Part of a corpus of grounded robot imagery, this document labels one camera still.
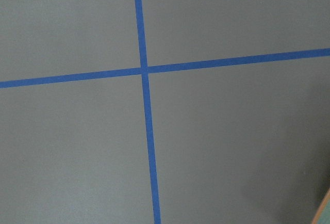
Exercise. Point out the grey square plate orange rim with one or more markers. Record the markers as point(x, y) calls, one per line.
point(322, 214)

